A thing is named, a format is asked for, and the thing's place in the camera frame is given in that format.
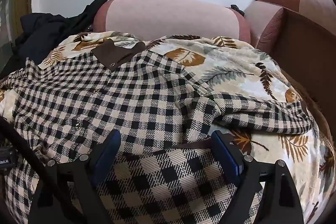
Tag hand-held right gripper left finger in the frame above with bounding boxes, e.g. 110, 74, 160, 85
28, 130, 122, 224

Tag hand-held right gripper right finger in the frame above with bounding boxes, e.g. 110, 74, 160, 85
211, 130, 305, 224

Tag checked coat with brown collar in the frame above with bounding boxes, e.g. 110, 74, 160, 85
0, 39, 314, 224

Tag black clothes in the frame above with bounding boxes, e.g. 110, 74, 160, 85
0, 0, 111, 77

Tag leaf print blanket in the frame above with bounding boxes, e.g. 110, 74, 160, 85
0, 31, 336, 224

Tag brown board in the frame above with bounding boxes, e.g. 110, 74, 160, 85
272, 7, 336, 140

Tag brown and pink sofa armrest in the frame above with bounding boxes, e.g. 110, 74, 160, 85
244, 0, 336, 50

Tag small black clip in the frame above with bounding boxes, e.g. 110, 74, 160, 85
230, 4, 244, 16

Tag pink sofa back cushion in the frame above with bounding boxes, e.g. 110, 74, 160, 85
93, 0, 252, 43

